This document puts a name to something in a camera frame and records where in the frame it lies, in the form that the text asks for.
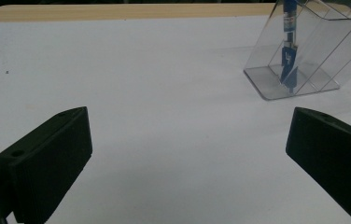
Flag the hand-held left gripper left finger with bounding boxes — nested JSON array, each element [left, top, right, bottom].
[[0, 105, 93, 224]]

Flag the clear acrylic organizer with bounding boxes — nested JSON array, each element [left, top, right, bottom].
[[243, 0, 351, 102]]

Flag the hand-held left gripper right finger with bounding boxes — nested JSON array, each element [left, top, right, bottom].
[[285, 106, 351, 224]]

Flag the blue pen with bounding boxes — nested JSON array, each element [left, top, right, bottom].
[[278, 0, 300, 94]]

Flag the white table cover sheet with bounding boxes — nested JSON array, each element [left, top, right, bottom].
[[0, 12, 351, 224]]

